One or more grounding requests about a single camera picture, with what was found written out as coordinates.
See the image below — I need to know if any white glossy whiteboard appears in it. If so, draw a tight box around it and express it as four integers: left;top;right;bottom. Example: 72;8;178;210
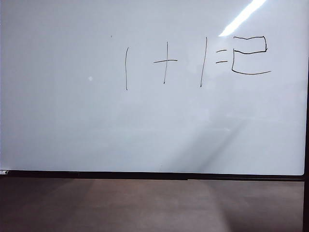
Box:
0;0;309;176

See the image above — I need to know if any black whiteboard pen tray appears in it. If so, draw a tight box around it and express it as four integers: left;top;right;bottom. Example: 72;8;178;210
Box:
0;169;305;181

